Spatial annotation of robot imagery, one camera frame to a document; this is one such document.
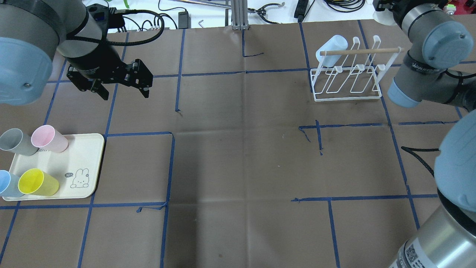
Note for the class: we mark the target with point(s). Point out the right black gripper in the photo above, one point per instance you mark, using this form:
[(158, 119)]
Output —
[(398, 12)]

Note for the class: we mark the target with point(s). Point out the grey plastic cup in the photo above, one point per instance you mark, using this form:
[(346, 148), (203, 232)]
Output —
[(18, 142)]

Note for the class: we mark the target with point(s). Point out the pink plastic cup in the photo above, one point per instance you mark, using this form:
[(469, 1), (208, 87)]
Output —
[(48, 138)]

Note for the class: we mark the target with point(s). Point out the black power adapter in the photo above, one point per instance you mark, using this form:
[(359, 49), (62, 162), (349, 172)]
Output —
[(300, 10)]

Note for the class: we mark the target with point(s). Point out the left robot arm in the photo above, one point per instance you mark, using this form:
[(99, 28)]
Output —
[(32, 31)]

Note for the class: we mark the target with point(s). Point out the light blue plastic cup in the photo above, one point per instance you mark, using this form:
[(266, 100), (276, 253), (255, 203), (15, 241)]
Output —
[(335, 43)]

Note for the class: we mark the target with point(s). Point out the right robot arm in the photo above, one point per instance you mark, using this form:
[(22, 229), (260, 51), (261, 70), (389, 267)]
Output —
[(447, 237)]

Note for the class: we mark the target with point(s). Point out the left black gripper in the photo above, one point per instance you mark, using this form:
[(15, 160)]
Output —
[(99, 56)]

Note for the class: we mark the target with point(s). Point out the yellow plastic cup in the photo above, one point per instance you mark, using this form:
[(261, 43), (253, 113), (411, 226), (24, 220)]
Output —
[(36, 182)]

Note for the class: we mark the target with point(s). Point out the cream plastic tray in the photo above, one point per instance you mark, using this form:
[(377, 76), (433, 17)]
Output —
[(76, 169)]

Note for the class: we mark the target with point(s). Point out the white wire cup rack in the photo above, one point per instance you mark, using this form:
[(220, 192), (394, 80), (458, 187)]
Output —
[(356, 75)]

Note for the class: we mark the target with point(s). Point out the white plastic cup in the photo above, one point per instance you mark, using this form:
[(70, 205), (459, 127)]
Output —
[(385, 17)]

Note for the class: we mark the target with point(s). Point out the red parts bin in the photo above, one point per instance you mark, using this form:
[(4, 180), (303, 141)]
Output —
[(458, 7)]

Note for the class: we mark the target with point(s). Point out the aluminium frame post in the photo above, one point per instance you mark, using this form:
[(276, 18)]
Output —
[(239, 14)]

